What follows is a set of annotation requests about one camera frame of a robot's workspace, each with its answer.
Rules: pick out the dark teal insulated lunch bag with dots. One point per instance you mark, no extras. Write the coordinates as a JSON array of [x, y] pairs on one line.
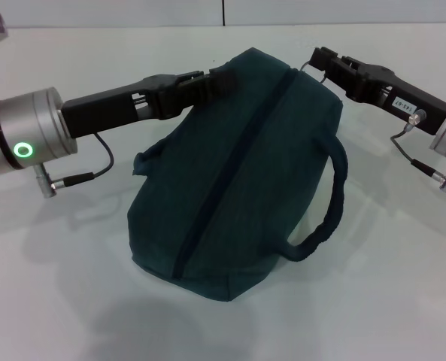
[[245, 169]]

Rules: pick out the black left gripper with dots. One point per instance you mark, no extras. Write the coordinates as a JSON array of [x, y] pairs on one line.
[[110, 107]]

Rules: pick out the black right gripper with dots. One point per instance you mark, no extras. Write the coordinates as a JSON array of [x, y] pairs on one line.
[[407, 97]]

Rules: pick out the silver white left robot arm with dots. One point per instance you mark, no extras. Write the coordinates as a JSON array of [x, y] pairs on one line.
[[23, 131]]

